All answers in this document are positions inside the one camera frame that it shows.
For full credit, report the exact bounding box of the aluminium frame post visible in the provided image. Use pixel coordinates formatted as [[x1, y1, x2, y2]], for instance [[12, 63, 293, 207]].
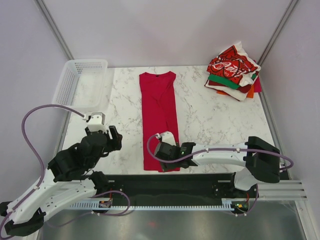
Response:
[[257, 0, 300, 66], [34, 0, 74, 60]]

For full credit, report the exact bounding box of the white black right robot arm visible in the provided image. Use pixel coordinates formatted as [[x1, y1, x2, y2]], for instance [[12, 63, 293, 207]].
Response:
[[154, 136, 280, 197]]

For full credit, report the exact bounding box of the green folded shirt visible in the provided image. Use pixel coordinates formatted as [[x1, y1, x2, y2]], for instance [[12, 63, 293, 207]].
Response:
[[208, 74, 241, 90]]

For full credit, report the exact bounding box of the white plastic basket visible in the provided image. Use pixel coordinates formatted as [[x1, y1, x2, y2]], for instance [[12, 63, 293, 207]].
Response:
[[51, 59, 108, 112]]

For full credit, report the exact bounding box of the magenta folded shirt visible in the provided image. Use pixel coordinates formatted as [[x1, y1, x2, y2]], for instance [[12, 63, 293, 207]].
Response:
[[253, 73, 262, 93]]

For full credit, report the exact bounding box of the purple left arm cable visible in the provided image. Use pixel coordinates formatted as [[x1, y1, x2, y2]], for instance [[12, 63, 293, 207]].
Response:
[[0, 104, 87, 228]]

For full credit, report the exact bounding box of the white folded shirt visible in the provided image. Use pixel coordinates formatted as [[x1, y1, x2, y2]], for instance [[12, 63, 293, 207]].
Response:
[[213, 86, 247, 101]]

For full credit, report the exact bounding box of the right aluminium frame post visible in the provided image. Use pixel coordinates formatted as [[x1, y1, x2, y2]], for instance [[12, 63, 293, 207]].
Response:
[[257, 0, 300, 66]]

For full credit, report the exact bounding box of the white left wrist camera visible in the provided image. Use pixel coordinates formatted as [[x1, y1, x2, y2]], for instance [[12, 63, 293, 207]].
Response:
[[84, 112, 107, 133]]

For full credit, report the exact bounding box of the white slotted cable duct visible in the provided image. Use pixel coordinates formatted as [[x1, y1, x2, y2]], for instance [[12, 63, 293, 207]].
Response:
[[66, 199, 235, 211]]

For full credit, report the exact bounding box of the red white printed shirt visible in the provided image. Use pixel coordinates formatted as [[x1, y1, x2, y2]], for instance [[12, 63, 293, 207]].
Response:
[[207, 42, 261, 87]]

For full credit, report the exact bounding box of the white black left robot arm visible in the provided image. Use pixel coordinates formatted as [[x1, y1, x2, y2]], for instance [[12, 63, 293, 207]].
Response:
[[0, 125, 123, 239]]

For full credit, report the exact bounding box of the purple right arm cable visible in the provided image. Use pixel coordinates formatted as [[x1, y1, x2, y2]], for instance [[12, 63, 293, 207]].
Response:
[[146, 133, 295, 173]]

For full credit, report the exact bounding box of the dark red folded shirt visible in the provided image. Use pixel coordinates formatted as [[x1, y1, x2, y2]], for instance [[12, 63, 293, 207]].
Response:
[[204, 80, 254, 95]]

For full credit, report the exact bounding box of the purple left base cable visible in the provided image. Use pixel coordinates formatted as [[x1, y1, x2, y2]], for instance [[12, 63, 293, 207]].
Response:
[[92, 191, 131, 216]]

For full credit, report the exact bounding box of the orange folded shirt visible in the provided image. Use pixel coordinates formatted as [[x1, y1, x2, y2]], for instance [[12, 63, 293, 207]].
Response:
[[216, 85, 254, 99]]

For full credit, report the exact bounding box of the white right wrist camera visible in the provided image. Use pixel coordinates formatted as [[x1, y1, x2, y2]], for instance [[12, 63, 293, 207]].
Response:
[[155, 131, 177, 146]]

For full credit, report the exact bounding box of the crimson red t shirt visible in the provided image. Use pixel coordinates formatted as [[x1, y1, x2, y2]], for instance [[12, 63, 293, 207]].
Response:
[[139, 71, 179, 172]]

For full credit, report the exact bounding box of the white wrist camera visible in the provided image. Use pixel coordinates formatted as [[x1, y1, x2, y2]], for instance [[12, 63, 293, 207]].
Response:
[[84, 112, 107, 133], [155, 131, 177, 146]]

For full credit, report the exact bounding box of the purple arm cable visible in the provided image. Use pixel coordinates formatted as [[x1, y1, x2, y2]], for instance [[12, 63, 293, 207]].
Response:
[[146, 133, 295, 173], [0, 104, 87, 228]]

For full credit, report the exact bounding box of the left aluminium frame post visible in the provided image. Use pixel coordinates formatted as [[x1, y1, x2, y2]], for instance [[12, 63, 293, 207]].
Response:
[[34, 0, 74, 60]]

